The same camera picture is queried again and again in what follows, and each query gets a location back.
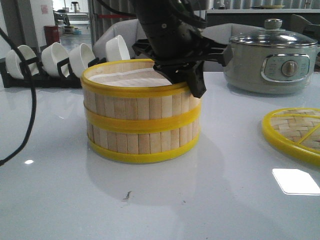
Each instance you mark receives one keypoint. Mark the white bowl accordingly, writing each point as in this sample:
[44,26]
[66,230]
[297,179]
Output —
[12,62]
[79,58]
[116,49]
[50,56]

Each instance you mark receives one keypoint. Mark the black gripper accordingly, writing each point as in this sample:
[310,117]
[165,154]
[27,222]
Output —
[180,47]

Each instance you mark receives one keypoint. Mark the woven bamboo steamer lid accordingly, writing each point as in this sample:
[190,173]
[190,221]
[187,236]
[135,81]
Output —
[295,132]

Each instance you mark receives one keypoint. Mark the grey electric cooking pot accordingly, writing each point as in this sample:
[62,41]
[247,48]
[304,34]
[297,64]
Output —
[271,70]

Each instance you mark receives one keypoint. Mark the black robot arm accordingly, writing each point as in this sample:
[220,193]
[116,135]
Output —
[172,12]

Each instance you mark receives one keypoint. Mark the dark shelf counter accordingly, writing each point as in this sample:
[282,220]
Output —
[256,17]

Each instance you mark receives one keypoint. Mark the bamboo steamer tier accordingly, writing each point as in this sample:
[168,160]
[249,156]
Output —
[143,148]
[136,110]

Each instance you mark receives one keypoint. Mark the right grey chair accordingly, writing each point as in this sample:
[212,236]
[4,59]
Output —
[221,34]

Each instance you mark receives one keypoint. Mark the red bin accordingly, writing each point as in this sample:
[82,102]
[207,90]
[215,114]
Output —
[51,33]

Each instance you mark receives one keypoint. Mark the white steamer liner cloth left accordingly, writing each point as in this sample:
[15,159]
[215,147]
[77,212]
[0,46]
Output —
[146,77]

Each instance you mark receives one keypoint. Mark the glass pot lid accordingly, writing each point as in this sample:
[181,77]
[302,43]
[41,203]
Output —
[272,35]

